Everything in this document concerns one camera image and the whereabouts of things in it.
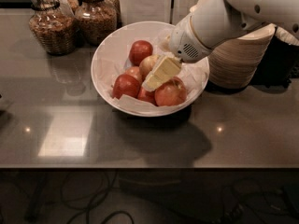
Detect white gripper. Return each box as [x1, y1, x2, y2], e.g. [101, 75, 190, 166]
[142, 0, 246, 91]

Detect yellowish top apple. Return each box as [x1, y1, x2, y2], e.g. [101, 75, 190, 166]
[139, 55, 160, 79]

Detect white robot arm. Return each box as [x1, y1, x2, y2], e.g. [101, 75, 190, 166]
[142, 0, 299, 91]

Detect red apple back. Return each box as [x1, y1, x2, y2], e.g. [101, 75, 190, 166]
[129, 40, 153, 65]

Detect red apple under middle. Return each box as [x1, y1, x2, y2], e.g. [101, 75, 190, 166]
[125, 66, 143, 83]

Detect red apple front right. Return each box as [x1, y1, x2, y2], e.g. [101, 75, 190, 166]
[155, 77, 187, 106]

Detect small red apple front middle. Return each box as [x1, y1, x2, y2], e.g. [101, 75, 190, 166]
[137, 87, 156, 105]

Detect red apple front left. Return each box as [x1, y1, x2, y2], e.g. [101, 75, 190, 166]
[112, 74, 140, 99]

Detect white bowl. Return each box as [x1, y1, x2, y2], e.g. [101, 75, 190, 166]
[90, 21, 210, 118]

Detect rear stack paper bowls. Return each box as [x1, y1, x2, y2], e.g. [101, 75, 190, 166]
[190, 0, 218, 30]

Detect stack paper bowls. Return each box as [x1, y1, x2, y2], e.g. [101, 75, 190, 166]
[208, 24, 275, 90]
[190, 0, 218, 30]

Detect front stack paper bowls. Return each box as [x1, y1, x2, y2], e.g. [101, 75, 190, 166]
[208, 24, 275, 90]

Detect middle glass cereal jar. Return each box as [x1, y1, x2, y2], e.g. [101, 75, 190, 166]
[75, 0, 117, 46]

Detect glass cereal jar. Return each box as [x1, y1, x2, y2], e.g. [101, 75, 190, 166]
[29, 0, 76, 55]
[75, 0, 117, 46]

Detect left glass cereal jar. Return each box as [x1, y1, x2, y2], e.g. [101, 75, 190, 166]
[29, 0, 76, 55]

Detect black floor cable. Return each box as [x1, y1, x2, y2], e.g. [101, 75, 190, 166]
[59, 169, 135, 224]

